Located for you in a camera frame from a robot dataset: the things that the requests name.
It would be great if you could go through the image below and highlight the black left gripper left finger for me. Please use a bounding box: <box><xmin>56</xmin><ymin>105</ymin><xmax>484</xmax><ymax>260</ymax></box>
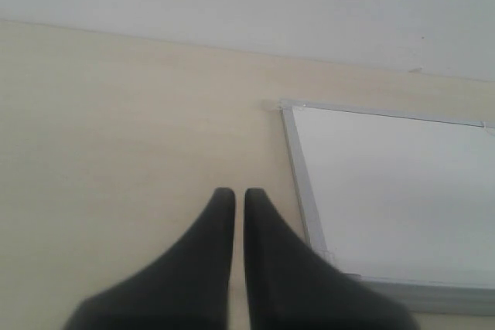
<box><xmin>64</xmin><ymin>188</ymin><xmax>236</xmax><ymax>329</ymax></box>

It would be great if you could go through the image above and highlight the white whiteboard with grey frame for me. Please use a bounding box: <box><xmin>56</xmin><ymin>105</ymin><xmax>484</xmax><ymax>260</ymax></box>
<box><xmin>279</xmin><ymin>100</ymin><xmax>494</xmax><ymax>316</ymax></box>

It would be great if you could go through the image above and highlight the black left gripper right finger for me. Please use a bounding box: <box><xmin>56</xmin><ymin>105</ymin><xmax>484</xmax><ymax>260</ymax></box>
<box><xmin>244</xmin><ymin>188</ymin><xmax>419</xmax><ymax>329</ymax></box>

